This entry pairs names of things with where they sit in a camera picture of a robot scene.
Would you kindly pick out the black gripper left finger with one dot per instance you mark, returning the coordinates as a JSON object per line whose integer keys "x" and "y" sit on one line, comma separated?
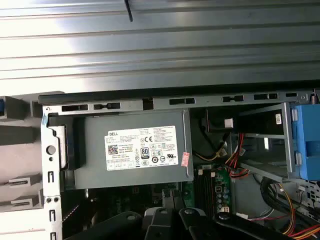
{"x": 160, "y": 225}

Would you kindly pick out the green motherboard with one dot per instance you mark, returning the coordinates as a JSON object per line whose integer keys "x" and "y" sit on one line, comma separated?
{"x": 223, "y": 182}

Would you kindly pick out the grey parts rack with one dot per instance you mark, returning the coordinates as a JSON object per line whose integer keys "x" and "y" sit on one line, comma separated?
{"x": 17, "y": 135}

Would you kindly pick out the black open PC case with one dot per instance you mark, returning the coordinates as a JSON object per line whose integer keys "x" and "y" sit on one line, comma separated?
{"x": 170, "y": 101}

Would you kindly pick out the grey power supply unit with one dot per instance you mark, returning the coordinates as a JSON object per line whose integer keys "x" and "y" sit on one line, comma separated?
{"x": 95, "y": 150}

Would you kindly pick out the blue drive cage latch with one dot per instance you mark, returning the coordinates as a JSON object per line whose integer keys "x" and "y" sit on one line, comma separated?
{"x": 310, "y": 125}

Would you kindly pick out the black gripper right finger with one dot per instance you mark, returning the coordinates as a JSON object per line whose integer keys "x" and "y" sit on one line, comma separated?
{"x": 195, "y": 225}

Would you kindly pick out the metal drive cage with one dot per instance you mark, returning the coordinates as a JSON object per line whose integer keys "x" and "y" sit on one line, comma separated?
{"x": 287, "y": 140}

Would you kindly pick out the black stick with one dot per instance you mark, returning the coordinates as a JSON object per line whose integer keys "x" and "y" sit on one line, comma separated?
{"x": 128, "y": 11}

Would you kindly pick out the black RAM slot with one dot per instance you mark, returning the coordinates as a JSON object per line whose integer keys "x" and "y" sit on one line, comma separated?
{"x": 209, "y": 190}
{"x": 202, "y": 190}

